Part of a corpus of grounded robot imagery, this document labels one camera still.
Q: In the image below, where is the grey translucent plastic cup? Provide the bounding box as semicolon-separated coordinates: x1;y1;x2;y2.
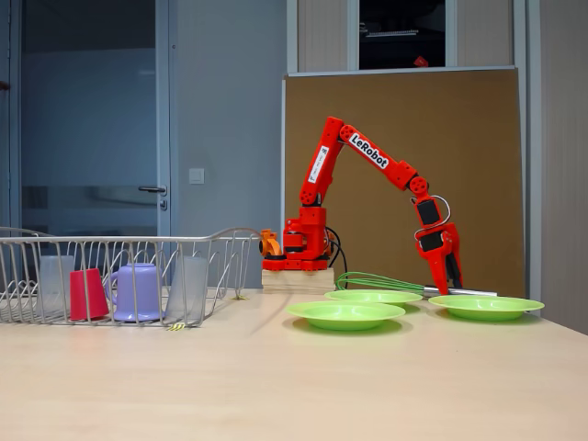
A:
39;254;75;318
164;254;208;322

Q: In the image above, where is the purple plastic mug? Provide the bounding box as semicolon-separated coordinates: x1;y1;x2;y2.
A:
104;263;170;322

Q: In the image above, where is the red plastic cup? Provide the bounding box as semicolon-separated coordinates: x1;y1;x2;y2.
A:
69;268;110;322

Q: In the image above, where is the green plastic plate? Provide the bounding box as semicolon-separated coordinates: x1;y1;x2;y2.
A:
284;300;407;332
323;288;424;308
427;294;546;322

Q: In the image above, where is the brown partition board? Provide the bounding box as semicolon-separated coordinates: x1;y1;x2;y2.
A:
280;66;527;299

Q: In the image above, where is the wooden base block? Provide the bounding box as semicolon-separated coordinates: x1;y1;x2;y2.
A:
261;268;335;294

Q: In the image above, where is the orange clamp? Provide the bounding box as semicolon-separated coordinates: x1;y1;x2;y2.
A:
258;228;282;256

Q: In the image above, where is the blue glazed door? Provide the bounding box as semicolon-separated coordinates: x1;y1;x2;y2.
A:
8;0;174;240

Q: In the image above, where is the green whisk with metal handle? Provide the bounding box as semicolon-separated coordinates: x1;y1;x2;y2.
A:
334;270;498;298

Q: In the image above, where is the black cable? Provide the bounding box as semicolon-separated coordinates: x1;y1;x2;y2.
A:
323;223;349;282

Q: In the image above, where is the metal wire dish rack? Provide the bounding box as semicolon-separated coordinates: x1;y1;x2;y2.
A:
0;226;264;328

